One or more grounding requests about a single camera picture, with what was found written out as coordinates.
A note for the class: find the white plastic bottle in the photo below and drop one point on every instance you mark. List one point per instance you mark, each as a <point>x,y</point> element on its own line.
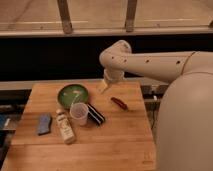
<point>65,127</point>

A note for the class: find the green ceramic bowl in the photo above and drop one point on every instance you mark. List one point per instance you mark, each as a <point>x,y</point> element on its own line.
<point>72,93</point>

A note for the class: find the blue sponge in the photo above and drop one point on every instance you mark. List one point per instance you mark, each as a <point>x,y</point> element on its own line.
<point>44,124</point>

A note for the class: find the right metal post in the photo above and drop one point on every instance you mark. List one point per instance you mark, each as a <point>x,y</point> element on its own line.
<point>130,15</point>

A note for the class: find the left metal post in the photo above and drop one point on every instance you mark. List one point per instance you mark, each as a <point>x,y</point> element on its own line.
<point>65,16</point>

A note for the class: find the metal post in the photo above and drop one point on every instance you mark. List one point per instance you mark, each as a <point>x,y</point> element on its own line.
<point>130,15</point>
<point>65,16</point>

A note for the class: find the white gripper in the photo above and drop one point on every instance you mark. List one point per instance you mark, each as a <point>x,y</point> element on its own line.
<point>110,77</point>

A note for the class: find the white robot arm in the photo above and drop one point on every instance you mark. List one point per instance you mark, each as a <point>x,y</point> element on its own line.
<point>185,120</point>

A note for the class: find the white ceramic cup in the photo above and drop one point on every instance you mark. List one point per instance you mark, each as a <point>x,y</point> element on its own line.
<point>79,113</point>

